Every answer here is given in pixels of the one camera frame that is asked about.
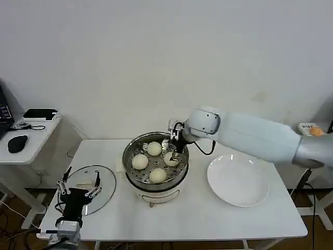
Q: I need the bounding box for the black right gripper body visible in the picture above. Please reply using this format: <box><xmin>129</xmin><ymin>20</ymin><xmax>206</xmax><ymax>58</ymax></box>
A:
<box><xmin>172</xmin><ymin>129</ymin><xmax>188</xmax><ymax>155</ymax></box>

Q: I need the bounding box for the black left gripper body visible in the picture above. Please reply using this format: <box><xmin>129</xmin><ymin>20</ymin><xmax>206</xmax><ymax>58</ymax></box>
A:
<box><xmin>59</xmin><ymin>188</ymin><xmax>89</xmax><ymax>222</ymax></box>

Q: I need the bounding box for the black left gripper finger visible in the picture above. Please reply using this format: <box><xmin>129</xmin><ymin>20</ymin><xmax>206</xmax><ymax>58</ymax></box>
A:
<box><xmin>84</xmin><ymin>170</ymin><xmax>103</xmax><ymax>199</ymax></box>
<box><xmin>57</xmin><ymin>166</ymin><xmax>72</xmax><ymax>195</ymax></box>

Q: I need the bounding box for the white steamed bun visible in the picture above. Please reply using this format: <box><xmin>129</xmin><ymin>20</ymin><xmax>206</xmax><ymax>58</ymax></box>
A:
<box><xmin>149</xmin><ymin>168</ymin><xmax>168</xmax><ymax>185</ymax></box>
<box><xmin>163</xmin><ymin>151</ymin><xmax>181</xmax><ymax>167</ymax></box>
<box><xmin>147</xmin><ymin>141</ymin><xmax>162</xmax><ymax>157</ymax></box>
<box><xmin>132</xmin><ymin>154</ymin><xmax>150</xmax><ymax>171</ymax></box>

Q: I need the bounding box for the steel perforated steamer basket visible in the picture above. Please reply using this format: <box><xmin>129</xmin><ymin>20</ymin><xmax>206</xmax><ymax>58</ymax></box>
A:
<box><xmin>122</xmin><ymin>132</ymin><xmax>190</xmax><ymax>191</ymax></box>

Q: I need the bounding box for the white electric cooker base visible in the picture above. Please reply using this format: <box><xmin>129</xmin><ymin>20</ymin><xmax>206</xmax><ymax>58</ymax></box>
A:
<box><xmin>114</xmin><ymin>151</ymin><xmax>198</xmax><ymax>209</ymax></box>

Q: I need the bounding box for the white side table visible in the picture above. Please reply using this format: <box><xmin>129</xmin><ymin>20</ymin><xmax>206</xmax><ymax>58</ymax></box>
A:
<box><xmin>0</xmin><ymin>110</ymin><xmax>63</xmax><ymax>230</ymax></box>

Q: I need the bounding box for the black lumpy object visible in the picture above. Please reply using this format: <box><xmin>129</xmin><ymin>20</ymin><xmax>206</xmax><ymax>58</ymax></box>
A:
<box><xmin>7</xmin><ymin>135</ymin><xmax>29</xmax><ymax>154</ymax></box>

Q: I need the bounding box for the white round plate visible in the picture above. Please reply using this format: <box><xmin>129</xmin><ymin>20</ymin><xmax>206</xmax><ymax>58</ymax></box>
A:
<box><xmin>207</xmin><ymin>155</ymin><xmax>270</xmax><ymax>208</ymax></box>

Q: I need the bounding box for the white box with black top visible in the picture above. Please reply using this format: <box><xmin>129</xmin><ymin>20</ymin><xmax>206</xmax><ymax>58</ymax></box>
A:
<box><xmin>22</xmin><ymin>108</ymin><xmax>59</xmax><ymax>122</ymax></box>

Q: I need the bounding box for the white desk with label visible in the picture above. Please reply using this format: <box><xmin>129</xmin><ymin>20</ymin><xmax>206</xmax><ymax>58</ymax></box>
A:
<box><xmin>297</xmin><ymin>122</ymin><xmax>333</xmax><ymax>231</ymax></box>

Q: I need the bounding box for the glass lid with white handle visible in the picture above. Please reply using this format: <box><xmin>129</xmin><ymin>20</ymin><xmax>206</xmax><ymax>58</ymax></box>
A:
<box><xmin>61</xmin><ymin>164</ymin><xmax>117</xmax><ymax>216</ymax></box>

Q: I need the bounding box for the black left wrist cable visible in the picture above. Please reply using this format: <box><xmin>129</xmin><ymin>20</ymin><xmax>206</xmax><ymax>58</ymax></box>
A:
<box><xmin>54</xmin><ymin>201</ymin><xmax>66</xmax><ymax>217</ymax></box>

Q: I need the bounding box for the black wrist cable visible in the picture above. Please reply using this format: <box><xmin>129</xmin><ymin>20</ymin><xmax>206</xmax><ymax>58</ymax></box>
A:
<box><xmin>54</xmin><ymin>201</ymin><xmax>66</xmax><ymax>217</ymax></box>
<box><xmin>191</xmin><ymin>140</ymin><xmax>216</xmax><ymax>156</ymax></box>

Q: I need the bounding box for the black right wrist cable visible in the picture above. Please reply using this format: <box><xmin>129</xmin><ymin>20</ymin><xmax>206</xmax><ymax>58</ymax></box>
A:
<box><xmin>191</xmin><ymin>140</ymin><xmax>216</xmax><ymax>156</ymax></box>

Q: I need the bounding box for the black cable with small device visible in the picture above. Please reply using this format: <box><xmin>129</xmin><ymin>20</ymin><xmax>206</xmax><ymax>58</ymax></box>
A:
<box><xmin>12</xmin><ymin>121</ymin><xmax>46</xmax><ymax>131</ymax></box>

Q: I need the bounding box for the black power cable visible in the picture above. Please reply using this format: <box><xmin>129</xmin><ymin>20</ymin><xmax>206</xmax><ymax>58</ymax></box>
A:
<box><xmin>289</xmin><ymin>168</ymin><xmax>333</xmax><ymax>250</ymax></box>

